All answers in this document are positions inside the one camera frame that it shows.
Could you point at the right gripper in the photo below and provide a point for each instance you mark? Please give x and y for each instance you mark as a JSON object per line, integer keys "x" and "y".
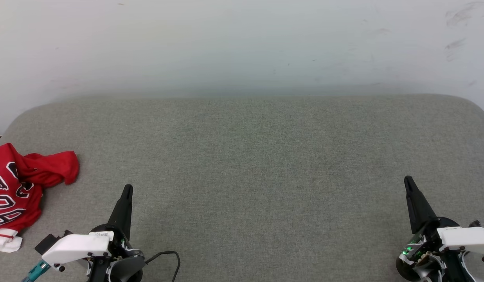
{"x": 425, "y": 258}

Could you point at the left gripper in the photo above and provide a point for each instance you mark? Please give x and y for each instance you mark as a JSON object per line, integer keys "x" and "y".
{"x": 124, "y": 266}

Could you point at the red Bulls basketball jersey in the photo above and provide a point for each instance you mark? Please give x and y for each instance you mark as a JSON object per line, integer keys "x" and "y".
{"x": 15, "y": 184}

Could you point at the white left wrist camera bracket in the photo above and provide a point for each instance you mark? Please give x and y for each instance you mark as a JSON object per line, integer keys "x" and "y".
{"x": 75, "y": 246}

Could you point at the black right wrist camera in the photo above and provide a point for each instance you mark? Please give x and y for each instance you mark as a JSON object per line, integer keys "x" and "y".
{"x": 478, "y": 225}

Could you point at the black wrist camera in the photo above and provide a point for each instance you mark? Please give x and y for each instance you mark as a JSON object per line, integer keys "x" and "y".
{"x": 50, "y": 242}
{"x": 478, "y": 225}

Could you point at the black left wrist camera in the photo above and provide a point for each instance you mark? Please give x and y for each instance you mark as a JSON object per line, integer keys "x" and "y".
{"x": 50, "y": 242}

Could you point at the teal left camera connector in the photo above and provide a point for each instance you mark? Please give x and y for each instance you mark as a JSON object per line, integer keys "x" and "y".
{"x": 35, "y": 270}

